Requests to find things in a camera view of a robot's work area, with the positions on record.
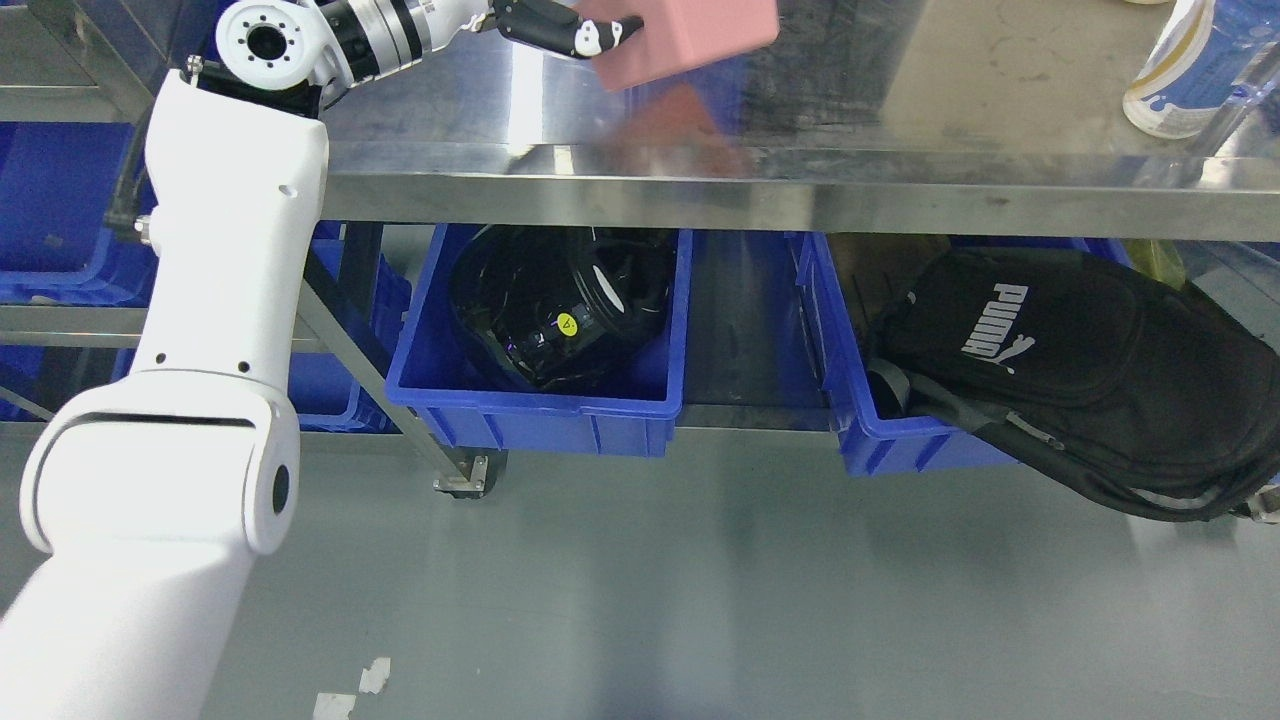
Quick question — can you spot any blue bin far left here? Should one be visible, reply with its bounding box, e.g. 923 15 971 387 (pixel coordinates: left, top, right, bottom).
1 120 157 307

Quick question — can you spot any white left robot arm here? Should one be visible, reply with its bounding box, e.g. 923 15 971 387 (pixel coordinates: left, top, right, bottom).
3 1 643 719

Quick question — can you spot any black helmet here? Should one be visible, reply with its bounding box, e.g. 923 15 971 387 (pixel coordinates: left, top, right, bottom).
447 225 678 395

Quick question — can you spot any blue bin with helmet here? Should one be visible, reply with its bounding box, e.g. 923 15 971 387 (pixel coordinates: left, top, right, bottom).
387 223 695 457

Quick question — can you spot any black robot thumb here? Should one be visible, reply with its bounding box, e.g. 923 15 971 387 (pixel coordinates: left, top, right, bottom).
489 1 645 60

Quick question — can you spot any pink plastic storage box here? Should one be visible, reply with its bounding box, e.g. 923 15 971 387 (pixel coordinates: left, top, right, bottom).
576 1 780 92

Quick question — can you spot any black Puma backpack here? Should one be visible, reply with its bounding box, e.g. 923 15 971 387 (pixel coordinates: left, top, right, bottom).
867 247 1279 523

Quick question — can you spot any blue bin with backpack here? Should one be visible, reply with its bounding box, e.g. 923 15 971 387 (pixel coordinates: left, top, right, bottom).
790 232 1132 478

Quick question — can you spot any blue bin lower left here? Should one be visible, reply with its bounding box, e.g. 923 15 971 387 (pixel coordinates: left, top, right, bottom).
3 222 411 434

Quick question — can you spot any cardboard box in bin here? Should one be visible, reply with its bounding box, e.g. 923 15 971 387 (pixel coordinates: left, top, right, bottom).
827 232 952 341

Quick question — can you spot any white blue bottle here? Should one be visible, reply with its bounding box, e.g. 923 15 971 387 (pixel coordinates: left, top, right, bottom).
1121 1 1279 140

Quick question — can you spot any steel table frame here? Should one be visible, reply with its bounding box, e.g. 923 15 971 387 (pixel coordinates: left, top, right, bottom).
0 0 1280 500

